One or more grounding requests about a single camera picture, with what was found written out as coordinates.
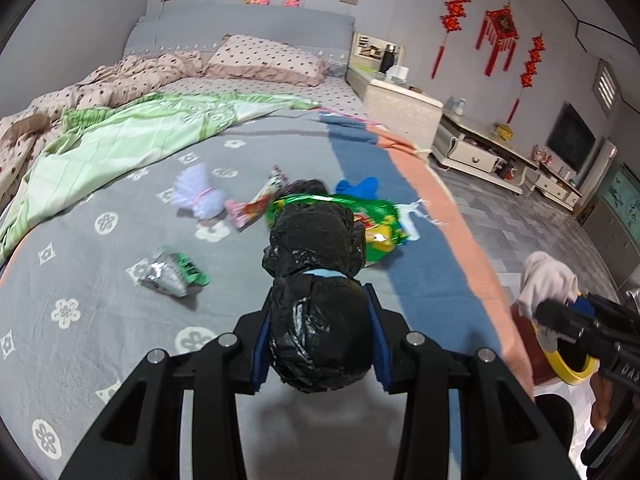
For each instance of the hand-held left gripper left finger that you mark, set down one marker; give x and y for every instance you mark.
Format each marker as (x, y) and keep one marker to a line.
(259, 360)

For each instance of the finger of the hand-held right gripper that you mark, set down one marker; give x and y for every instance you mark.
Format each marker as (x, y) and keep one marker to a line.
(617, 312)
(570, 325)

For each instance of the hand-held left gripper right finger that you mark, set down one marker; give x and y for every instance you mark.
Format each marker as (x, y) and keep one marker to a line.
(384, 360)

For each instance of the white cloth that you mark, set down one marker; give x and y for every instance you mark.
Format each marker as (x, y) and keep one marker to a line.
(545, 275)

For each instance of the black plastic garbage bag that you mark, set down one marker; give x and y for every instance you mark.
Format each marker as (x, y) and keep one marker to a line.
(315, 330)

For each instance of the pink snack packet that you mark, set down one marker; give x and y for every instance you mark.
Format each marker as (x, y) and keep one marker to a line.
(250, 210)

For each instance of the person's right hand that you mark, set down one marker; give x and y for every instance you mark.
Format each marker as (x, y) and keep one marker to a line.
(606, 402)

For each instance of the green glass cabinet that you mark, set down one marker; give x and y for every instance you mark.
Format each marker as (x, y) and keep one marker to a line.
(617, 220)

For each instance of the silver green snack packet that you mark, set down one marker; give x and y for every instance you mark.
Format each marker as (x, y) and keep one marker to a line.
(170, 272)

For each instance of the white standing air conditioner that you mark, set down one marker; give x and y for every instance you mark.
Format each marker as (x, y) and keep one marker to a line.
(597, 180)

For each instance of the small white side cabinet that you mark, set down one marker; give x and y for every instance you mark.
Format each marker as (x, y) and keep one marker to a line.
(555, 187)

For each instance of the blue glove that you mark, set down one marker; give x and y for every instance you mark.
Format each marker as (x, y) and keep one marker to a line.
(360, 187)

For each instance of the small black crumpled bag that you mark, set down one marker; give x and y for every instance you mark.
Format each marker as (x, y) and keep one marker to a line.
(306, 187)

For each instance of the white fluffy puff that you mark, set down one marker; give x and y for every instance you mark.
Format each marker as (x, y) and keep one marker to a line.
(197, 190)

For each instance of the black television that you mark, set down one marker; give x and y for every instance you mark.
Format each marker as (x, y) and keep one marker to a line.
(570, 137)

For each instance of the grey flower printed blanket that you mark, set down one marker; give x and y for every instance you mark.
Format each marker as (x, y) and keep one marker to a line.
(100, 260)

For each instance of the long white tv cabinet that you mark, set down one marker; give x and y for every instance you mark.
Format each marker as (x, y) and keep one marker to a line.
(470, 155)

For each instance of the yellow toy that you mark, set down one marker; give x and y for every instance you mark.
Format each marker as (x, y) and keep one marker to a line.
(504, 132)

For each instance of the window vent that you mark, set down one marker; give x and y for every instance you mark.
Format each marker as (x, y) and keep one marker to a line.
(606, 87)

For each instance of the white bottle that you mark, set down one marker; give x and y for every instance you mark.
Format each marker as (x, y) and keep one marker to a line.
(456, 106)

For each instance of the cream bedside cabinet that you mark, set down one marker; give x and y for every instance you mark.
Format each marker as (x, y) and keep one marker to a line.
(400, 110)

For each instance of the green patterned quilt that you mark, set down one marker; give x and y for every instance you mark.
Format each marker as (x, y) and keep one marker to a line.
(125, 135)

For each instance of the tissue box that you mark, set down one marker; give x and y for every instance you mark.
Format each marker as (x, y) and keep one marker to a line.
(397, 75)

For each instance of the black bottle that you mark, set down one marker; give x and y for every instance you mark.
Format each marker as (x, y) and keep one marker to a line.
(387, 60)

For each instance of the pink dotted pillow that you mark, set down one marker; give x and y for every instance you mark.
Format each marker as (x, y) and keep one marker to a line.
(265, 57)

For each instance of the pink dotted quilt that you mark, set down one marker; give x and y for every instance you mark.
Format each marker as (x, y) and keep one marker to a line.
(125, 75)

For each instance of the grey bed headboard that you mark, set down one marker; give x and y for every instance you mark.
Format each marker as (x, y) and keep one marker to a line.
(225, 20)

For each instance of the red knot wall ornament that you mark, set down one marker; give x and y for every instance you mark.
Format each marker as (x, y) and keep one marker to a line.
(500, 25)

